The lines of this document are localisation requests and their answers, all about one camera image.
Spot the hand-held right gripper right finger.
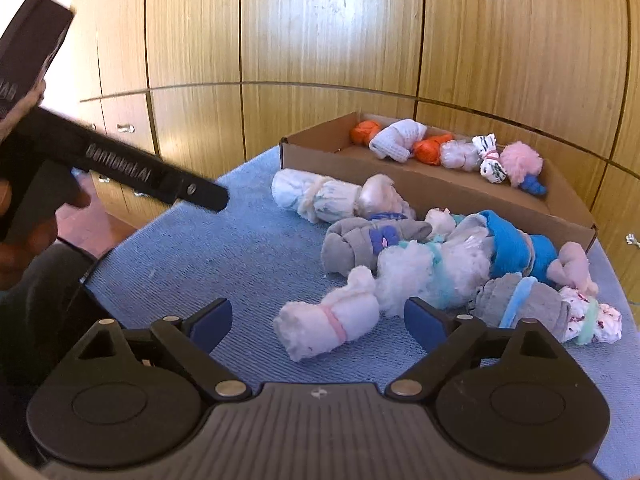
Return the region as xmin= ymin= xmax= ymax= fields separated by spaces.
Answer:
xmin=384 ymin=296 xmax=573 ymax=402

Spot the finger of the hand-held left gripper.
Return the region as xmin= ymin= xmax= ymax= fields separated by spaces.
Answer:
xmin=15 ymin=107 xmax=230 ymax=212

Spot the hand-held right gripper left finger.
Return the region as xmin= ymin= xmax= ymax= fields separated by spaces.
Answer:
xmin=70 ymin=297 xmax=253 ymax=403

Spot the white fluffy teal bundle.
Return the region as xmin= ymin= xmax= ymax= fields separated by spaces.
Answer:
xmin=375 ymin=237 xmax=493 ymax=318

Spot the white bundle pink band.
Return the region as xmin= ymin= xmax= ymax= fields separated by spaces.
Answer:
xmin=272 ymin=266 xmax=381 ymax=363

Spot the grey sock roll blue band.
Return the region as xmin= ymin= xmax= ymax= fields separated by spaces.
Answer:
xmin=472 ymin=272 xmax=571 ymax=343

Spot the white sock roll blue band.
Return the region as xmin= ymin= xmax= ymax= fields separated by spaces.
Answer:
xmin=450 ymin=210 xmax=558 ymax=281

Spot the cardboard box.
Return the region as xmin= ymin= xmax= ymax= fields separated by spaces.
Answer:
xmin=279 ymin=111 xmax=598 ymax=253

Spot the large white cloth roll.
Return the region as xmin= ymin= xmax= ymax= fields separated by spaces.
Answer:
xmin=271 ymin=169 xmax=363 ymax=224

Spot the white green striped bundle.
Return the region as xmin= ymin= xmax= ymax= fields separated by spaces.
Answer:
xmin=472 ymin=133 xmax=508 ymax=184

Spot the pale lavender sock roll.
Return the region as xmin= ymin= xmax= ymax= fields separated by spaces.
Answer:
xmin=440 ymin=139 xmax=483 ymax=173

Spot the orange bundle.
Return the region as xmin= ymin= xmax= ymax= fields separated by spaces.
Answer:
xmin=349 ymin=119 xmax=383 ymax=147
xmin=411 ymin=135 xmax=453 ymax=167

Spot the small blue bundle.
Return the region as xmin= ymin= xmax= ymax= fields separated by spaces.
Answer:
xmin=520 ymin=174 xmax=548 ymax=197

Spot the white blue small sock roll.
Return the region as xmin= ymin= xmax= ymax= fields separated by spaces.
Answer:
xmin=557 ymin=285 xmax=623 ymax=347

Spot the white knit sock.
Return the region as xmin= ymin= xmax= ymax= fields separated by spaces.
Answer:
xmin=369 ymin=119 xmax=428 ymax=163

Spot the pink fluffy ball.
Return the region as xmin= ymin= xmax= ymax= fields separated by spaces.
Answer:
xmin=499 ymin=142 xmax=544 ymax=188

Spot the person's left hand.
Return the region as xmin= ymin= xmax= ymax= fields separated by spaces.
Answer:
xmin=0 ymin=185 xmax=93 ymax=291

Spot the blue towel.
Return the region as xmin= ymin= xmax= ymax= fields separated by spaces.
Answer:
xmin=82 ymin=147 xmax=640 ymax=480

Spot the small white teal bundle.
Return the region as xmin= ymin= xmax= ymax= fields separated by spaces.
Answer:
xmin=425 ymin=207 xmax=468 ymax=241

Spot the grey sock purple print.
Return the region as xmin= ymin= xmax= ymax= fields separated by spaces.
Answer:
xmin=321 ymin=211 xmax=433 ymax=276

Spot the pale round bundle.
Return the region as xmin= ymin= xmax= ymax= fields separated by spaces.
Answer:
xmin=356 ymin=174 xmax=416 ymax=221

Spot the pale pink sock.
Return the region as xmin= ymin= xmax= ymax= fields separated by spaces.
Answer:
xmin=545 ymin=241 xmax=599 ymax=296

